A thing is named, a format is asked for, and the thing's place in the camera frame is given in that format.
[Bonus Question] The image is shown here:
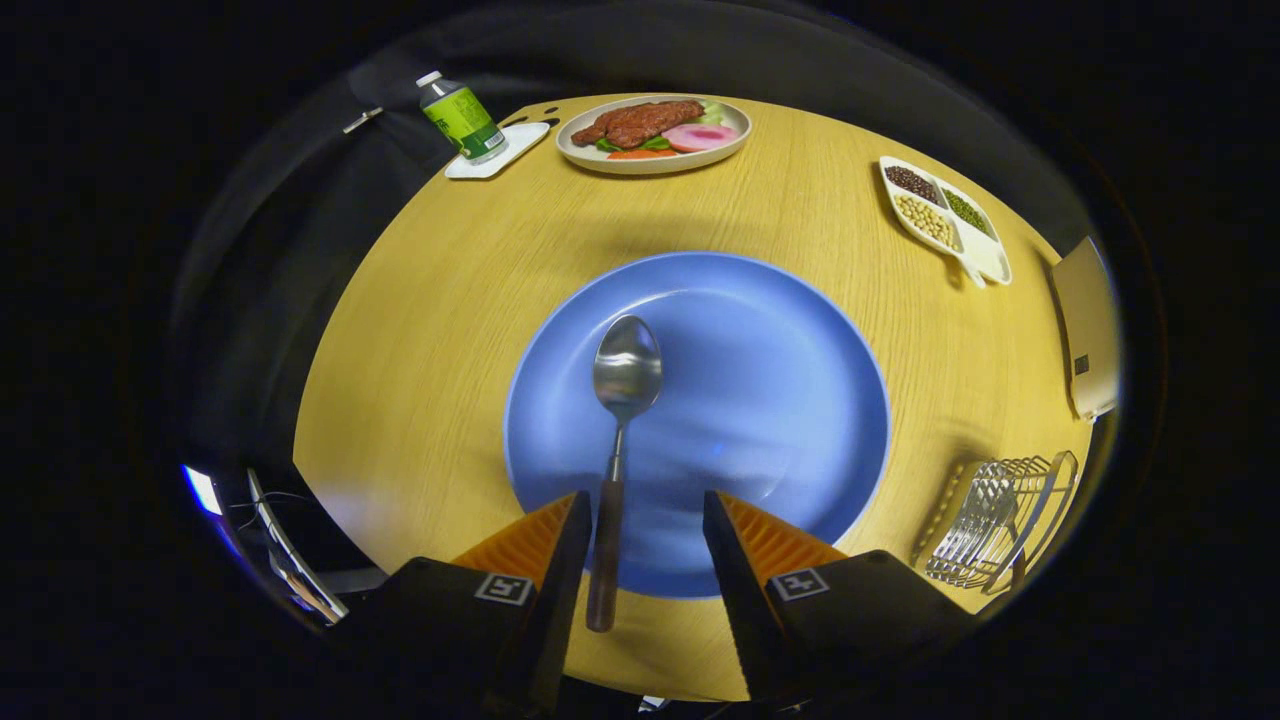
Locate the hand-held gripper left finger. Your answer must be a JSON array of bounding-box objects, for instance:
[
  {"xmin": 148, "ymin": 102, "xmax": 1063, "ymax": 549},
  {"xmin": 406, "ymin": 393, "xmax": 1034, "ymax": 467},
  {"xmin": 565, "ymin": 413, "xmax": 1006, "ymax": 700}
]
[{"xmin": 340, "ymin": 490, "xmax": 593, "ymax": 720}]

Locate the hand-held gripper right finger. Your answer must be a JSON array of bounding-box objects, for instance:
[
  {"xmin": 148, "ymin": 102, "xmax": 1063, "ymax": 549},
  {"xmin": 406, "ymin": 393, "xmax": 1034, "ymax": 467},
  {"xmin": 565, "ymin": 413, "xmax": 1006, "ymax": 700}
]
[{"xmin": 702, "ymin": 489, "xmax": 976, "ymax": 706}]

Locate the wooden handled metal spoon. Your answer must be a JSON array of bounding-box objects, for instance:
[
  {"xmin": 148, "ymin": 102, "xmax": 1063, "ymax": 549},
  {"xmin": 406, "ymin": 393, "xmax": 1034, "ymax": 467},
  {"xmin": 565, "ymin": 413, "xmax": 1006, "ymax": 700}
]
[{"xmin": 586, "ymin": 315, "xmax": 664, "ymax": 634}]

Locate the blue round plate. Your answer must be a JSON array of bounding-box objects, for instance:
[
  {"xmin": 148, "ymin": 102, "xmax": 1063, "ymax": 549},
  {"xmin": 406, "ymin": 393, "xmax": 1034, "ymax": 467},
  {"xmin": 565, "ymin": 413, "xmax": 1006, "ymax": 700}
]
[{"xmin": 503, "ymin": 251, "xmax": 891, "ymax": 600}]

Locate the white divided dish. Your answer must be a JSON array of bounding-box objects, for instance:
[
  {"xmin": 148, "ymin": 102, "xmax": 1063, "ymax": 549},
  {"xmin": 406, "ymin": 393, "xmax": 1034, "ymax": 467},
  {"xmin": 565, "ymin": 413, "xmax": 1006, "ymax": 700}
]
[{"xmin": 879, "ymin": 156, "xmax": 1013, "ymax": 289}]

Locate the pile of yellow soybeans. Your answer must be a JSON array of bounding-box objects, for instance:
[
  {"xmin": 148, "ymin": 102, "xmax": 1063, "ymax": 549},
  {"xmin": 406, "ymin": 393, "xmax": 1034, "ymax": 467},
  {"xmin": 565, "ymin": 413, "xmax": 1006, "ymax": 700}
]
[{"xmin": 893, "ymin": 194, "xmax": 958, "ymax": 251}]

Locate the white toaster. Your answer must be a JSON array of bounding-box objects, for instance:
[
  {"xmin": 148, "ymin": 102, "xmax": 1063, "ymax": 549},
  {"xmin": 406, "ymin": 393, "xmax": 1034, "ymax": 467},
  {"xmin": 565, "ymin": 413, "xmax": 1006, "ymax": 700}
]
[{"xmin": 1050, "ymin": 236, "xmax": 1121, "ymax": 421}]

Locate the oval beige food plate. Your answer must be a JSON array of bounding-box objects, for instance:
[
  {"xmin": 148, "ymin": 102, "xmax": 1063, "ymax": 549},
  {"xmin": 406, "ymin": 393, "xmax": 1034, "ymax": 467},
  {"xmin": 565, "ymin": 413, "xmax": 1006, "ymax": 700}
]
[{"xmin": 556, "ymin": 94, "xmax": 753, "ymax": 177}]

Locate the pile of green mung beans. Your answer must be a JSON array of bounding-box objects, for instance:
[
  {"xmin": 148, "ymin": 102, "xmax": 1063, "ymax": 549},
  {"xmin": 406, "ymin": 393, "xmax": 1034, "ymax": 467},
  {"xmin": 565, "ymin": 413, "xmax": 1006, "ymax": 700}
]
[{"xmin": 943, "ymin": 188, "xmax": 993, "ymax": 237}]

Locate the pile of dark red beans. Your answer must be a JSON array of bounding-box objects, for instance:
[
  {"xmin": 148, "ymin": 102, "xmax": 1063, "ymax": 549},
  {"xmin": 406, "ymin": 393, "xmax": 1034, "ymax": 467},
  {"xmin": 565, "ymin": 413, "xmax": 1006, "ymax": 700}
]
[{"xmin": 885, "ymin": 165, "xmax": 941, "ymax": 205}]

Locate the white square coaster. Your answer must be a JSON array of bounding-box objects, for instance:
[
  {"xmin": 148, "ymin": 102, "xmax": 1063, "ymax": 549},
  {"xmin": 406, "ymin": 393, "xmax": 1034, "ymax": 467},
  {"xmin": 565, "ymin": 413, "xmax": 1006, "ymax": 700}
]
[{"xmin": 445, "ymin": 121, "xmax": 551, "ymax": 181}]

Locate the pink ham slice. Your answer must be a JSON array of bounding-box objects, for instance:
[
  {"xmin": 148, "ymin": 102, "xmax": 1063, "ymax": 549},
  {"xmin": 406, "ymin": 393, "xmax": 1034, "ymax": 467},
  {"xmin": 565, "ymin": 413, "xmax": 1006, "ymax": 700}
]
[{"xmin": 662, "ymin": 123, "xmax": 740, "ymax": 154}]

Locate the brown grilled steak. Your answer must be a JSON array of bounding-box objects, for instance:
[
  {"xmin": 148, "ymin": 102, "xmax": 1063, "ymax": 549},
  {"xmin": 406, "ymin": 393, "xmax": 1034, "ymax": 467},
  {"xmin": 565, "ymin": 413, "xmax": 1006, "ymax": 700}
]
[{"xmin": 571, "ymin": 99, "xmax": 705, "ymax": 150}]

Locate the green drink bottle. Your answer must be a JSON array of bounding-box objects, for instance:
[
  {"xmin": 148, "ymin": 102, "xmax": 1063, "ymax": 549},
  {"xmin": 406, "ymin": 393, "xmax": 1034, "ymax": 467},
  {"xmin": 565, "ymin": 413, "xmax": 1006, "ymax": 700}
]
[{"xmin": 416, "ymin": 71, "xmax": 508, "ymax": 166}]

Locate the black backdrop cloth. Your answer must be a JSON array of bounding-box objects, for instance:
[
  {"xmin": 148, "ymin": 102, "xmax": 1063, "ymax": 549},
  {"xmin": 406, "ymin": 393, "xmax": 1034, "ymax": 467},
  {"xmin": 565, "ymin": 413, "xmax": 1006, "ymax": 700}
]
[{"xmin": 165, "ymin": 0, "xmax": 1131, "ymax": 641}]

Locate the metal wire cutlery rack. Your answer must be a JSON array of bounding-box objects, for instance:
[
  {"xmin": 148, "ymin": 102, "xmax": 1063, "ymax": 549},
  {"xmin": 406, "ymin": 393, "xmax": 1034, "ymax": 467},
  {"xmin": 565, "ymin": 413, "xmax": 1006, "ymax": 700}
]
[{"xmin": 910, "ymin": 451, "xmax": 1080, "ymax": 596}]

